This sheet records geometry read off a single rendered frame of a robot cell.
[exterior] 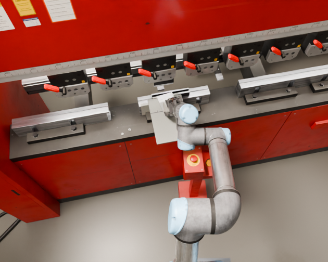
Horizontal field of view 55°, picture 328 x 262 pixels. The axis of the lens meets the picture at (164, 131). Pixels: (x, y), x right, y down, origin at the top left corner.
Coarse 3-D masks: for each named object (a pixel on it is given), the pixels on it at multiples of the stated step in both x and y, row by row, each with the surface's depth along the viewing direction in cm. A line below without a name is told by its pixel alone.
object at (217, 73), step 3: (222, 51) 177; (222, 54) 176; (219, 57) 178; (219, 69) 174; (216, 72) 173; (219, 72) 173; (216, 75) 172; (219, 75) 172; (219, 78) 171; (222, 78) 171
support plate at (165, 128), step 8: (176, 96) 166; (152, 104) 164; (152, 112) 162; (160, 112) 162; (152, 120) 160; (160, 120) 160; (168, 120) 160; (160, 128) 157; (168, 128) 157; (160, 136) 155; (168, 136) 155; (176, 136) 155; (160, 144) 154
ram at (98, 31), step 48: (0, 0) 97; (96, 0) 104; (144, 0) 108; (192, 0) 112; (240, 0) 116; (288, 0) 121; (0, 48) 114; (48, 48) 118; (96, 48) 123; (144, 48) 128; (192, 48) 134
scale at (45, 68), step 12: (312, 24) 136; (324, 24) 138; (228, 36) 132; (240, 36) 134; (252, 36) 135; (156, 48) 130; (168, 48) 131; (180, 48) 133; (84, 60) 127; (96, 60) 129; (108, 60) 130; (12, 72) 125; (24, 72) 127
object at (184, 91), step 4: (184, 88) 169; (164, 92) 168; (168, 92) 168; (172, 92) 168; (176, 92) 169; (180, 92) 169; (184, 92) 167; (188, 92) 167; (152, 96) 168; (156, 96) 167
